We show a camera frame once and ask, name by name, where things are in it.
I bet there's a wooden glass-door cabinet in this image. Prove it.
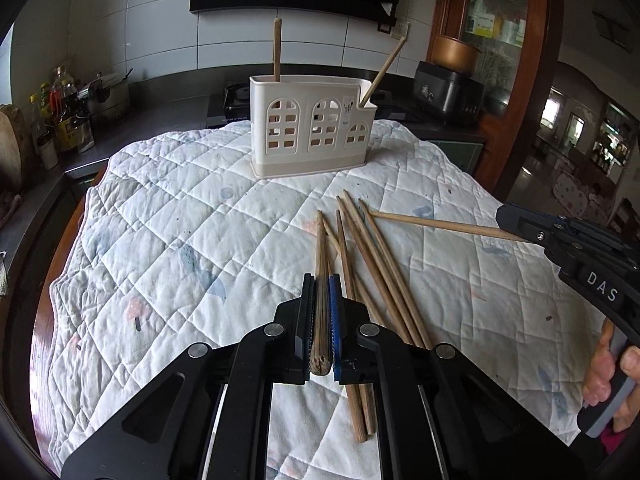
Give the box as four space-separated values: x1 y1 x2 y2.
425 0 567 202

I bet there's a white quilted cloth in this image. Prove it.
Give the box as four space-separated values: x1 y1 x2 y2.
32 119 621 480

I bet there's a polka dot play fence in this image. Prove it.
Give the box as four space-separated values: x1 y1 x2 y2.
552 172 609 222

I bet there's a steel pot with lid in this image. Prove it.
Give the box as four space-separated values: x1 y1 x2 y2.
77 68 134 127

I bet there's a copper coloured pot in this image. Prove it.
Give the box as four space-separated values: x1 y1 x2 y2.
429 35 482 75

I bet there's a white plastic chopstick holder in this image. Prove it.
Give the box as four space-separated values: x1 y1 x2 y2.
249 75 376 179

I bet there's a group of condiment bottles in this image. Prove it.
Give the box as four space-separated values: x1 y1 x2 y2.
27 65 96 171

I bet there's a wooden cutting board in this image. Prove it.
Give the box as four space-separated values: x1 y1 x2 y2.
0 104 32 197

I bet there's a person's right hand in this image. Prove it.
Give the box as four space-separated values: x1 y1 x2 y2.
582 319 640 432

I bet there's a dark kitchen counter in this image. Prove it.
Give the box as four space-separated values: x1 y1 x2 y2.
0 73 489 411

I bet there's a black gas stove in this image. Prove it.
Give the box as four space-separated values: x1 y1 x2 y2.
205 81 426 129

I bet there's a black rice cooker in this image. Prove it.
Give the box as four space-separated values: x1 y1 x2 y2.
413 60 485 127

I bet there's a dark wooden chopstick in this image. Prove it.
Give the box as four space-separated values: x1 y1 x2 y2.
309 210 333 378

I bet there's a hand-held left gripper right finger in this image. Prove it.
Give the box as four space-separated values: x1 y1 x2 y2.
328 274 584 480

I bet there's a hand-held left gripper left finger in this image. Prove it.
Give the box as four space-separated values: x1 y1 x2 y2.
60 273 317 480

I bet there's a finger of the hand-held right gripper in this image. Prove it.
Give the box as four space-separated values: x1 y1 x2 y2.
496 203 569 257

